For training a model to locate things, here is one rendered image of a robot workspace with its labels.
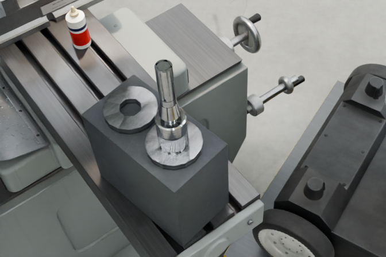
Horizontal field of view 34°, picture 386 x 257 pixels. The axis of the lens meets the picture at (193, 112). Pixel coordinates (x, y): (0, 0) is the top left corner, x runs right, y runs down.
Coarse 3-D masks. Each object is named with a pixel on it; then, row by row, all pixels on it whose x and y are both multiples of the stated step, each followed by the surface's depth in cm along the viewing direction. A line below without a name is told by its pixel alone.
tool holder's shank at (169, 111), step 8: (160, 64) 82; (168, 64) 82; (160, 72) 82; (168, 72) 82; (160, 80) 83; (168, 80) 83; (160, 88) 84; (168, 88) 84; (160, 96) 86; (168, 96) 85; (160, 104) 88; (168, 104) 87; (176, 104) 88; (160, 112) 89; (168, 112) 88; (176, 112) 89; (168, 120) 89
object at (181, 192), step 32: (128, 96) 102; (96, 128) 100; (128, 128) 98; (192, 128) 97; (96, 160) 112; (128, 160) 98; (160, 160) 94; (192, 160) 94; (224, 160) 99; (128, 192) 110; (160, 192) 96; (192, 192) 97; (224, 192) 107; (160, 224) 108; (192, 224) 104
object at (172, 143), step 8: (184, 128) 91; (160, 136) 92; (168, 136) 91; (176, 136) 91; (184, 136) 93; (160, 144) 94; (168, 144) 93; (176, 144) 93; (184, 144) 94; (168, 152) 94; (176, 152) 94
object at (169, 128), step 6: (180, 108) 92; (156, 114) 91; (180, 114) 91; (156, 120) 91; (162, 120) 91; (180, 120) 90; (186, 120) 91; (156, 126) 91; (162, 126) 90; (168, 126) 90; (174, 126) 90; (180, 126) 90; (168, 132) 90; (174, 132) 90
